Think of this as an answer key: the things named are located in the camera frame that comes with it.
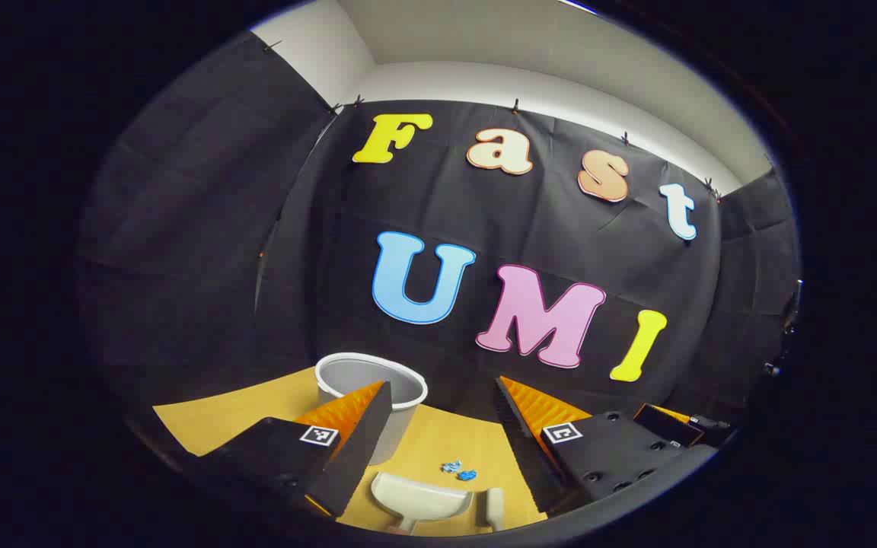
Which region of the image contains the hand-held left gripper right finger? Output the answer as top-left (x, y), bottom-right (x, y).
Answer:
top-left (493, 375), bottom-right (717, 517)

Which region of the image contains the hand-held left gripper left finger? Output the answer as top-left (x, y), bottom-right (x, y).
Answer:
top-left (193, 381), bottom-right (394, 519)

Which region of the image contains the white ribbed garbage bin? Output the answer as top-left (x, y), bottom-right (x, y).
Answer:
top-left (314, 352), bottom-right (429, 465)

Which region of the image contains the small grey broom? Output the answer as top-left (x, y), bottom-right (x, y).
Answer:
top-left (477, 487), bottom-right (505, 532)

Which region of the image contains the grey plastic dustpan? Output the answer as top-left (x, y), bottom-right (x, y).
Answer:
top-left (371, 472), bottom-right (474, 535)

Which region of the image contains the wooden desktop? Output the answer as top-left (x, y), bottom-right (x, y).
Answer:
top-left (153, 367), bottom-right (550, 537)

